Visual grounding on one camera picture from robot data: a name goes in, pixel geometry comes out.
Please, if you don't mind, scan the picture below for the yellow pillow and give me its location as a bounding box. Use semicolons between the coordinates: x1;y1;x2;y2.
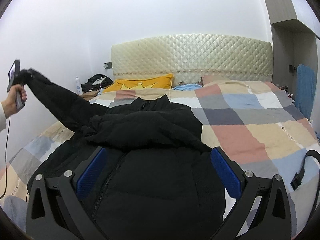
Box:
103;73;174;93

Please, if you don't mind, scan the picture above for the grey wardrobe cabinet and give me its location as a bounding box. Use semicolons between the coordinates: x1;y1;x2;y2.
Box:
256;0;320;120

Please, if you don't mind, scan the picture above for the person's left hand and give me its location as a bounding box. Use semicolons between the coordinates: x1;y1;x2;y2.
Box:
1;84;27;119

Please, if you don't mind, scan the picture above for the grey trouser leg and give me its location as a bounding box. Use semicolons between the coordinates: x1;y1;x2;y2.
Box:
3;196;28;232

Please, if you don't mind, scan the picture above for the blue towel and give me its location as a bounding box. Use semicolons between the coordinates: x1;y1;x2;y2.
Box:
295;64;316;120

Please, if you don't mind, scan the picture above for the cream quilted headboard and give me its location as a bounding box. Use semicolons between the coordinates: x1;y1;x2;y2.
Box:
111;34;273;86

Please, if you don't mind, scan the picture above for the black strap with buckle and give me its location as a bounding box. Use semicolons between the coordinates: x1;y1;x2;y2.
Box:
290;149;320;191

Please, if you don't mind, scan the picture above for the black bag on nightstand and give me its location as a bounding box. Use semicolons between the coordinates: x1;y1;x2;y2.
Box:
81;74;113;93

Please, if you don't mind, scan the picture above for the black puffer jacket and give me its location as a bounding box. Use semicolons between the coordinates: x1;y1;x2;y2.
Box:
25;69;226;239

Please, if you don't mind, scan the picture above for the black wall socket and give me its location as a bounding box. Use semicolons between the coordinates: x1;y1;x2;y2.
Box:
104;62;112;69

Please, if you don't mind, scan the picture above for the wooden nightstand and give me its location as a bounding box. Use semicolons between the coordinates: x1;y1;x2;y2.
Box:
80;90;102;101

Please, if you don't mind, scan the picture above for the patchwork plaid bedspread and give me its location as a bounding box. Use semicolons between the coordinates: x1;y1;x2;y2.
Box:
0;80;320;237

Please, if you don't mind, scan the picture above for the white spray bottle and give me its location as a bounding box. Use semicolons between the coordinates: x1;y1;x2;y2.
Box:
75;77;83;95

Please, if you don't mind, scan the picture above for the light blue pillow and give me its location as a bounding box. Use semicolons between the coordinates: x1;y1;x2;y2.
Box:
173;83;202;91

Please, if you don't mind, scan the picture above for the white left sleeve forearm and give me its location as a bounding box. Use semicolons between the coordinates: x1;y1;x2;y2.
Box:
0;102;7;131

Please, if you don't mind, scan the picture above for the black wall switch right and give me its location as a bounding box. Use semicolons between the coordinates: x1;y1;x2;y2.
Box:
289;64;297;73

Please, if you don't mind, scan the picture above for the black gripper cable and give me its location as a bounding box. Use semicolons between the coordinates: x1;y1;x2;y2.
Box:
0;115;12;201

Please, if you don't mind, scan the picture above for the white charger with cable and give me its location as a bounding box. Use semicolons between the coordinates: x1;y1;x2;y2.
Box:
92;74;105;90

